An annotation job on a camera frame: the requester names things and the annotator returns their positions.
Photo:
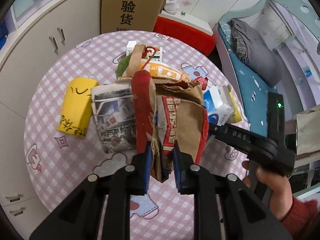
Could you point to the green white medicine box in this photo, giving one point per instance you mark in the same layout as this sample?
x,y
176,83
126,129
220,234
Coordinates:
x,y
154,53

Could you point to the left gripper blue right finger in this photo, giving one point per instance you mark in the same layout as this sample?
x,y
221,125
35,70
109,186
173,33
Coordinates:
x,y
183,177

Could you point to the large cardboard box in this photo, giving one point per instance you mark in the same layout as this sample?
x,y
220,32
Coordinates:
x,y
123,15

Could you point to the yellow carton box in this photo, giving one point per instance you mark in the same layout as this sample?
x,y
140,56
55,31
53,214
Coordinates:
x,y
76,107

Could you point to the red storage bench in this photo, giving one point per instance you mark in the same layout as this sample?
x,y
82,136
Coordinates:
x,y
197,37

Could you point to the red snack wrapper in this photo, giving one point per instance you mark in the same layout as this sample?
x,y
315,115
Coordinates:
x,y
203,81

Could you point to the right hand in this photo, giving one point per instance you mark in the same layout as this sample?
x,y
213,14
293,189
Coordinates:
x,y
281,199

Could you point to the grey pillow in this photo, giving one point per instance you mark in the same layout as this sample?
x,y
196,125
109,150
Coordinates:
x,y
251,49

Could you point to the teal bed mattress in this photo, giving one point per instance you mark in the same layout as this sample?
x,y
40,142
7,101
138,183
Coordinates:
x,y
252,88

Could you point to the brown red paper bag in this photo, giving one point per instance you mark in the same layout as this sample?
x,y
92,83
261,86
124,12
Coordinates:
x,y
168,112

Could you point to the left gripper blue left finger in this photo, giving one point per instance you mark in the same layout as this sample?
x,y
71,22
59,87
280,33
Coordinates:
x,y
141,175

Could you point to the white blue yellow box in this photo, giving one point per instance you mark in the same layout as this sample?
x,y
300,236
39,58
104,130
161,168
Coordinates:
x,y
221,106

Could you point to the white cabinet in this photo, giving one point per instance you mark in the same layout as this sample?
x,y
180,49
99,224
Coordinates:
x,y
29,53

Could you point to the pink checkered tablecloth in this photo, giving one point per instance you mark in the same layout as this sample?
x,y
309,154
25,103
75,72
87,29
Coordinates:
x,y
58,162

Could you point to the orange white plastic bag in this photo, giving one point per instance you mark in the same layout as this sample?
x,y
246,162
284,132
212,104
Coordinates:
x,y
161,70

